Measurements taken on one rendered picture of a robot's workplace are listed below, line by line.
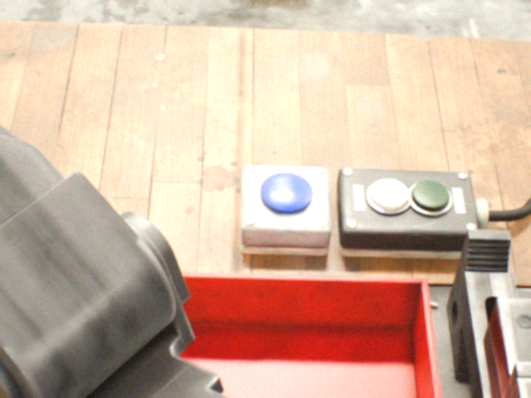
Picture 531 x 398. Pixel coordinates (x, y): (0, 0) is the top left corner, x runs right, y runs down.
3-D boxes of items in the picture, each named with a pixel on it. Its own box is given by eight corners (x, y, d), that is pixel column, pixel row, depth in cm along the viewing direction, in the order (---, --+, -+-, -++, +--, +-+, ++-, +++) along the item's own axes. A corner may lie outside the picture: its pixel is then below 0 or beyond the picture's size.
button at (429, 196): (406, 196, 88) (411, 178, 86) (443, 196, 88) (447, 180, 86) (410, 224, 86) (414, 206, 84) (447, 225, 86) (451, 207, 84)
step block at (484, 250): (445, 306, 83) (467, 228, 76) (484, 307, 83) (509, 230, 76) (455, 379, 78) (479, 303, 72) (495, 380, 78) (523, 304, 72)
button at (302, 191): (259, 186, 88) (260, 168, 86) (309, 187, 88) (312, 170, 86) (259, 225, 85) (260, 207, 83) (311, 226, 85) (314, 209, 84)
